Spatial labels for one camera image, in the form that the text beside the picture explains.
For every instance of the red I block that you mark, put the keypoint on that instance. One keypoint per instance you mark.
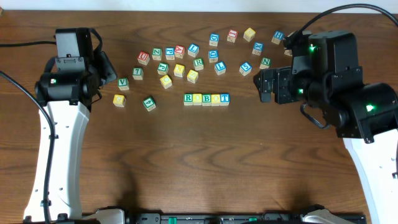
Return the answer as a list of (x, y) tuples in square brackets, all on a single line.
[(232, 36)]

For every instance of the green J block left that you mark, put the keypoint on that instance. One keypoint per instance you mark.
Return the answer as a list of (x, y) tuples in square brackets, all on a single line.
[(163, 68)]

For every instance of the blue D block lower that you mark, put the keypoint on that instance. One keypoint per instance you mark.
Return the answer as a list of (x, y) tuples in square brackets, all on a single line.
[(213, 56)]

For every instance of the red U block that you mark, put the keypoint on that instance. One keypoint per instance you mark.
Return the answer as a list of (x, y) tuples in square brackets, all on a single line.
[(143, 58)]

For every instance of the yellow S block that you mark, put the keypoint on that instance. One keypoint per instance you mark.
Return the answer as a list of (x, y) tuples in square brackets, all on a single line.
[(192, 76)]

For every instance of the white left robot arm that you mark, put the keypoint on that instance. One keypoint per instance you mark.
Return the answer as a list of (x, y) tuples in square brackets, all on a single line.
[(65, 93)]

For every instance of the yellow block top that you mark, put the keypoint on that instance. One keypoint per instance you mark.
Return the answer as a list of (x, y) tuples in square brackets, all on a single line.
[(249, 34)]

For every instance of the blue P block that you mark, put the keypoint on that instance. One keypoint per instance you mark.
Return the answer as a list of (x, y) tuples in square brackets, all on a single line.
[(169, 53)]

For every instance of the green r block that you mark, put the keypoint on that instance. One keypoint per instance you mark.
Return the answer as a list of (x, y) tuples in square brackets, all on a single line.
[(198, 64), (188, 99)]

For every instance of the blue 5 block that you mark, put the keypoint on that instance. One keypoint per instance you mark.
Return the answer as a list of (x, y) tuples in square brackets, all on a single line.
[(245, 68)]

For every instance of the green V block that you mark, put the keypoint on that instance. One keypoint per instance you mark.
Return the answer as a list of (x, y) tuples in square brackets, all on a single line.
[(123, 84)]

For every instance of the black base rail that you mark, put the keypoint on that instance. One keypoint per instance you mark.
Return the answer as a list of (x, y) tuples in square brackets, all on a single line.
[(314, 214)]

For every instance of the green N block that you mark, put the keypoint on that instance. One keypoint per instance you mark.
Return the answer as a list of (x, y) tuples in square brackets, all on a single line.
[(265, 63)]

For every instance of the yellow C block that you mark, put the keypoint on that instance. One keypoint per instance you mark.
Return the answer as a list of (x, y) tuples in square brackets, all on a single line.
[(166, 81)]

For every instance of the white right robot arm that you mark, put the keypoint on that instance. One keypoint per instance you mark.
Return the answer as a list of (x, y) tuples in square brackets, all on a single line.
[(325, 74)]

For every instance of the green 7 block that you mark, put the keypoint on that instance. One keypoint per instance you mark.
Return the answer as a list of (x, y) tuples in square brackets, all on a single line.
[(137, 73)]

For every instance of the blue X block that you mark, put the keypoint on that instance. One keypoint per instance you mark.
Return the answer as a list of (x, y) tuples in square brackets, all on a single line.
[(257, 48)]

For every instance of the red A block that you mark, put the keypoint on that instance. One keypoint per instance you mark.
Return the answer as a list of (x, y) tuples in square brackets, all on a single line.
[(179, 51)]

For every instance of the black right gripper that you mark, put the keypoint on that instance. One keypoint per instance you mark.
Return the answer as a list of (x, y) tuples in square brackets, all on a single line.
[(291, 81)]

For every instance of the blue 2 block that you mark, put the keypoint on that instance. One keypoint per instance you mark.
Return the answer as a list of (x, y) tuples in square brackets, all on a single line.
[(288, 52)]

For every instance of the green 4 block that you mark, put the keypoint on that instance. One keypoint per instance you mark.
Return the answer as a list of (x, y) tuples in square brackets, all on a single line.
[(149, 104)]

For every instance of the green Z block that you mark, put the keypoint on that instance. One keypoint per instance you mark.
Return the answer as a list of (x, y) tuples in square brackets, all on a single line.
[(157, 53)]

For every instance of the blue D block upper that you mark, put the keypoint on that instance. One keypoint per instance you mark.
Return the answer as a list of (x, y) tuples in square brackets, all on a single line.
[(214, 39)]

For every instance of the blue T block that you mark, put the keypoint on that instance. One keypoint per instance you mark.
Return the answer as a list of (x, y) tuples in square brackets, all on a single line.
[(224, 99)]

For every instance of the yellow K block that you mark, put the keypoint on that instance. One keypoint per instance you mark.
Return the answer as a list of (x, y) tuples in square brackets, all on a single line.
[(179, 70)]

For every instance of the blue H block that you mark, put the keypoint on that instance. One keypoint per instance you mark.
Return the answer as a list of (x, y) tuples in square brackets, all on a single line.
[(277, 37)]

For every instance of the blue l block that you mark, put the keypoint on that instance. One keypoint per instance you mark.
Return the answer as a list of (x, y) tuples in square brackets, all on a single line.
[(193, 50), (220, 68)]

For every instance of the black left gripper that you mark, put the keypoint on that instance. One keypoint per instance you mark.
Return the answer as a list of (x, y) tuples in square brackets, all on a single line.
[(106, 68)]

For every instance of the blue d block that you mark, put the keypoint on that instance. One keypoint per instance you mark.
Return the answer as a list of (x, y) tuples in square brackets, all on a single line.
[(213, 56), (214, 39)]

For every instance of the yellow O block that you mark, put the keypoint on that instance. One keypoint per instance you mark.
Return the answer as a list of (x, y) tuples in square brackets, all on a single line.
[(197, 99)]

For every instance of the green B block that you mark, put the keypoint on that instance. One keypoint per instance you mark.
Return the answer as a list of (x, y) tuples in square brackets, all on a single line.
[(206, 99)]

